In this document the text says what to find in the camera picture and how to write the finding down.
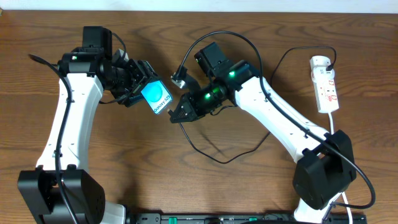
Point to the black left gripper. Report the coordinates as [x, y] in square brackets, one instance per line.
[140, 76]

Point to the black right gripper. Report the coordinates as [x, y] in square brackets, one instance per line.
[191, 116]

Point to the cyan screen Galaxy smartphone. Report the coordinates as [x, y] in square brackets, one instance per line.
[157, 96]

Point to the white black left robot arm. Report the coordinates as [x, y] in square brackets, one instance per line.
[60, 189]

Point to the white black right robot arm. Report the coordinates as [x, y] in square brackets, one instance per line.
[324, 161]

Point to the white USB charger plug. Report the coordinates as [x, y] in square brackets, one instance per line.
[321, 74]

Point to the white power strip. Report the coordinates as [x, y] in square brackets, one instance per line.
[325, 92]

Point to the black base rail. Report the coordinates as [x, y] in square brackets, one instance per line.
[158, 218]

